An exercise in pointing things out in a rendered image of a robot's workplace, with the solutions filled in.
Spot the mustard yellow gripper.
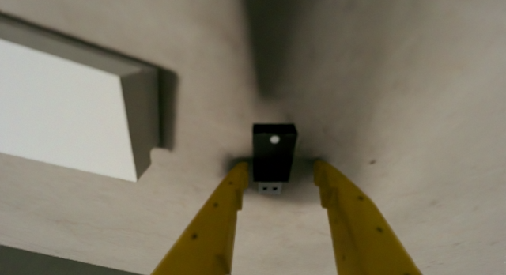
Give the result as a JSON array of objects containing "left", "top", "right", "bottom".
[{"left": 150, "top": 160, "right": 423, "bottom": 275}]

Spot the black usb stick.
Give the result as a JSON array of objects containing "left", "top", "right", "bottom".
[{"left": 252, "top": 123, "right": 298, "bottom": 194}]

